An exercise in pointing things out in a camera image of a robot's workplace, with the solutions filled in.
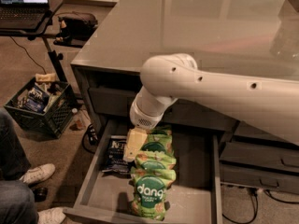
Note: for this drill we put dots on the white sneaker upper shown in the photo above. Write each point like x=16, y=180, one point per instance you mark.
x=39, y=174

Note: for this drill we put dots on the front green Dang chip bag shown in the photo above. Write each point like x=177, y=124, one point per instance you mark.
x=150, y=188

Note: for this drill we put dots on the green dang chip bag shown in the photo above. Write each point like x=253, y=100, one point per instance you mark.
x=150, y=188
x=164, y=130
x=158, y=142
x=151, y=160

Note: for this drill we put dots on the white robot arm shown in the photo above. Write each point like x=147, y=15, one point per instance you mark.
x=268, y=104

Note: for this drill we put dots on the dark green plastic crate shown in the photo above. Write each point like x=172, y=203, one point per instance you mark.
x=56, y=115

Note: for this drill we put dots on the black laptop stand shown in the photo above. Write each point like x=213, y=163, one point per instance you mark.
x=41, y=32

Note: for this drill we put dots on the open grey middle drawer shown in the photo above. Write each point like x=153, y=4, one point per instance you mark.
x=194, y=198

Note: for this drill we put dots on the right middle grey drawer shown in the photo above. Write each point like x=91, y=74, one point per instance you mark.
x=262, y=156

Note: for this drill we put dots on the blue chip bag in crate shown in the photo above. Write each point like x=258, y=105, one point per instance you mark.
x=36, y=100

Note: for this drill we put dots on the closed grey top drawer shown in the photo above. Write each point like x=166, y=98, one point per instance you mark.
x=116, y=102

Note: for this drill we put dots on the blue jeans leg upper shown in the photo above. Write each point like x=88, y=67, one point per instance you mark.
x=13, y=161

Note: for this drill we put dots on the dark brown bag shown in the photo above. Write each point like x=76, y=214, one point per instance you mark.
x=75, y=28

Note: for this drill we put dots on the rear green Dang chip bag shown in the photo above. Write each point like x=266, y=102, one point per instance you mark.
x=164, y=130

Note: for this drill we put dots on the blue jeans leg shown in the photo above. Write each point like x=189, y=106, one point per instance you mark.
x=17, y=203
x=13, y=161

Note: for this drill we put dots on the white sneaker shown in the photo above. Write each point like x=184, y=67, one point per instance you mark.
x=39, y=174
x=51, y=216

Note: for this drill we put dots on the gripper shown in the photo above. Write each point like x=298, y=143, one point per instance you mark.
x=140, y=118

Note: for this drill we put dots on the grey counter cabinet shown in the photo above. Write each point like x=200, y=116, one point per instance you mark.
x=253, y=38

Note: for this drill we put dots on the dark blue Kettle chip bag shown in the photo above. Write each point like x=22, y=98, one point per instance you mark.
x=114, y=162

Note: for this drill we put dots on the right lower grey drawer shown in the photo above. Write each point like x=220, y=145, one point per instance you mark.
x=259, y=179

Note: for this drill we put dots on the right upper grey drawer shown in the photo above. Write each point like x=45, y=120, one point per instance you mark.
x=249, y=131

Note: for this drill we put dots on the blue jeans leg lower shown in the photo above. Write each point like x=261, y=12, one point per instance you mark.
x=17, y=203

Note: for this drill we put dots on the black laptop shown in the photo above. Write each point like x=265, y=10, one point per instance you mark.
x=22, y=14

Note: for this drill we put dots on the tan snack bar on crate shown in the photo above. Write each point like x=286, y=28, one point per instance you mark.
x=45, y=78

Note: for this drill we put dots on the small black round object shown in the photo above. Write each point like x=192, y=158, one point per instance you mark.
x=40, y=194

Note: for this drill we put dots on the white sneaker lower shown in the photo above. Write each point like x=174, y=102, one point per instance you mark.
x=51, y=216

